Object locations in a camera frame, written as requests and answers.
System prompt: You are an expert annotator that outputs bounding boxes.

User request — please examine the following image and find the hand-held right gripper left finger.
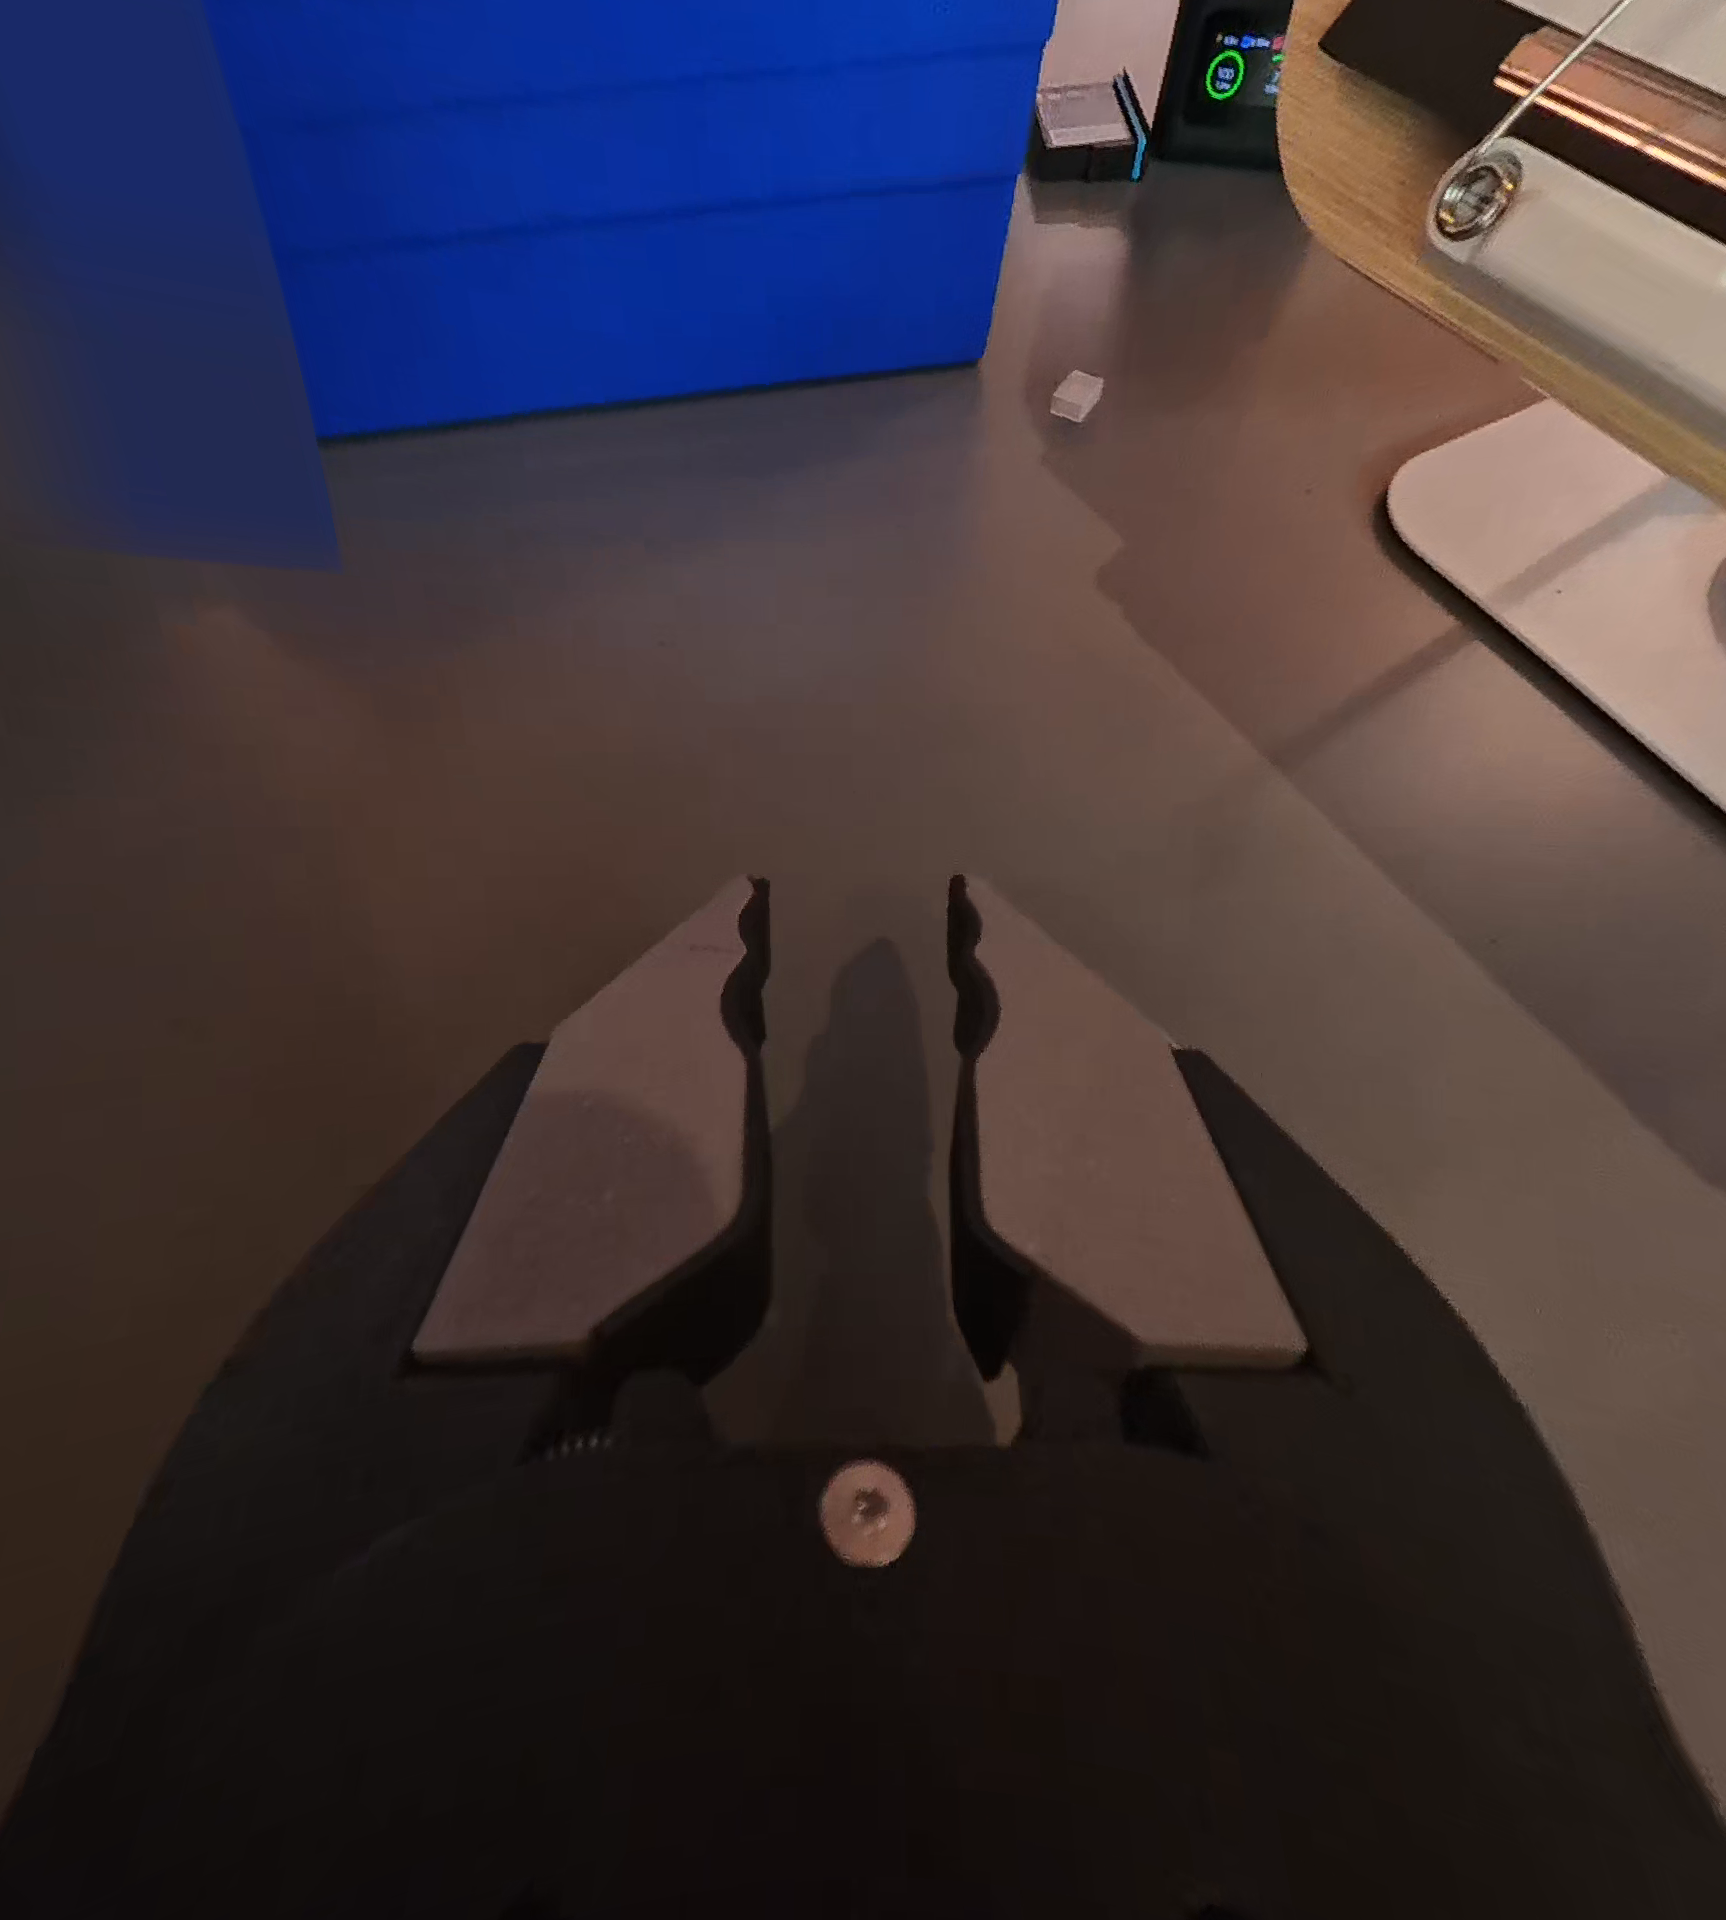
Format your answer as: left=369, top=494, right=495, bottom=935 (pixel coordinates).
left=411, top=873, right=777, bottom=1391

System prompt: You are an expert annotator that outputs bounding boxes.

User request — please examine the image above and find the black device with lit screen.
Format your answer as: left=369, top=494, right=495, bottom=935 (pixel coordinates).
left=1154, top=0, right=1293, bottom=169

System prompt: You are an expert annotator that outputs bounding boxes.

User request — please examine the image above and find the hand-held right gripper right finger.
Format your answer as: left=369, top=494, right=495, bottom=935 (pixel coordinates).
left=944, top=873, right=1312, bottom=1386

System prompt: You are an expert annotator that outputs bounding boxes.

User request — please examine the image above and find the small black box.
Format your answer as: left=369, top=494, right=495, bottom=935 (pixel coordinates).
left=1028, top=66, right=1154, bottom=186

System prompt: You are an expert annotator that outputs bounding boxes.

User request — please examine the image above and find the wooden document stand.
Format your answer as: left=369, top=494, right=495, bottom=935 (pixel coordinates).
left=1274, top=0, right=1726, bottom=899

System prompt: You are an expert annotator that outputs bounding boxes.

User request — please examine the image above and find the blue plastic bin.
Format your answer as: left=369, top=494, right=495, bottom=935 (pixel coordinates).
left=0, top=0, right=1060, bottom=572

